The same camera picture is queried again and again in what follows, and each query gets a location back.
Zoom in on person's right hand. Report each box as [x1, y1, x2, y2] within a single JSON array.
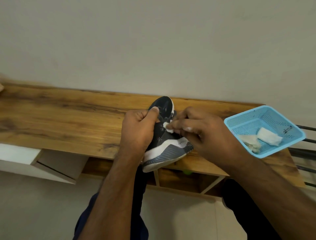
[[166, 106, 244, 171]]

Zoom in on person's left hand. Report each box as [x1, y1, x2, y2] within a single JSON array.
[[117, 106, 160, 161]]

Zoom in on used wipe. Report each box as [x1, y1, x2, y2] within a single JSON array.
[[238, 134, 262, 154]]

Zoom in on black metal shoe rack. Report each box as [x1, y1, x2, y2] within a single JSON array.
[[287, 125, 316, 188]]

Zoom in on person's right forearm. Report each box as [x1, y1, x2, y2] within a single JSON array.
[[227, 153, 316, 240]]

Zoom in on person's left forearm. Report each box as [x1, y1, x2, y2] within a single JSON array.
[[78, 154, 145, 240]]

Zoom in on blue plastic basket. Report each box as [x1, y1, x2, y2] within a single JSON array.
[[224, 105, 306, 159]]

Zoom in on wooden table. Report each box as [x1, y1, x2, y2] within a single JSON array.
[[0, 83, 306, 198]]

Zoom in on white drawer unit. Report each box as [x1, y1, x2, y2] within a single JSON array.
[[0, 143, 89, 185]]

